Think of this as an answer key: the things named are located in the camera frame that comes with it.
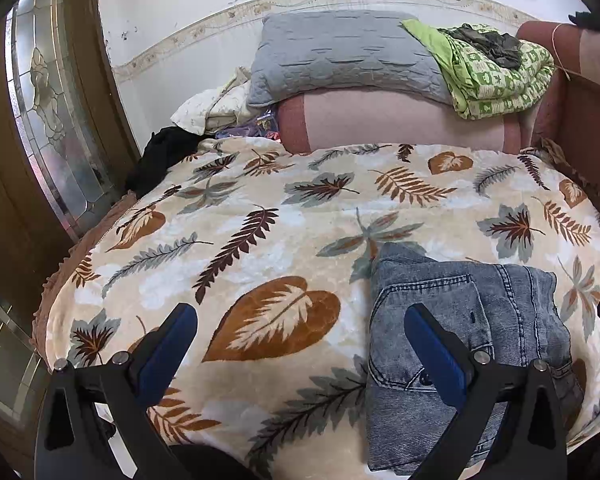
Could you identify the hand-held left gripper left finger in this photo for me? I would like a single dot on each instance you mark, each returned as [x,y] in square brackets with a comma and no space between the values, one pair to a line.
[162,355]

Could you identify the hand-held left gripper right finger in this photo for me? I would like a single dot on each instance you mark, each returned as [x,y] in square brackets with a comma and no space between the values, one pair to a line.
[437,355]

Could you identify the blue-grey denim pants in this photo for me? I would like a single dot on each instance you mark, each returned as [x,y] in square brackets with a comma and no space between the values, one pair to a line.
[510,310]

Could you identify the leaf-print fleece blanket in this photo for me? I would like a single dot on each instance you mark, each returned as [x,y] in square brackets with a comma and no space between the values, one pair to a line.
[280,240]

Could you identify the black cloth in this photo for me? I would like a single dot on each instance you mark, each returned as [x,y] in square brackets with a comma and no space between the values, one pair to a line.
[165,155]

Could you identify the wooden door with stained glass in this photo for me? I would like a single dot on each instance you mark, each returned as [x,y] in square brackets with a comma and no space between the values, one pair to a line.
[10,185]

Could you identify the pink bolster cushion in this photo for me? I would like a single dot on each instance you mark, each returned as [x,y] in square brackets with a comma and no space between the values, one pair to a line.
[405,120]

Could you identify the purple printed packet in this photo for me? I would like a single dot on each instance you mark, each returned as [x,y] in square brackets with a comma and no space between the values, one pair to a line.
[245,130]

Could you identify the white floral cloth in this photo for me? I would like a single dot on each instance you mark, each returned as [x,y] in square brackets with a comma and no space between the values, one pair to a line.
[205,110]

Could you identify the green patterned quilt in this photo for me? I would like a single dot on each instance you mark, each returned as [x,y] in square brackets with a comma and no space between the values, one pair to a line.
[490,85]

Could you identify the dark camouflage cloth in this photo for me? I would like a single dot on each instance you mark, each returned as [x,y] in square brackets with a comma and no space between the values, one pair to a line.
[490,45]

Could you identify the grey quilted pillow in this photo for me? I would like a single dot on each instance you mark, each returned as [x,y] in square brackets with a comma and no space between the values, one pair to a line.
[340,55]

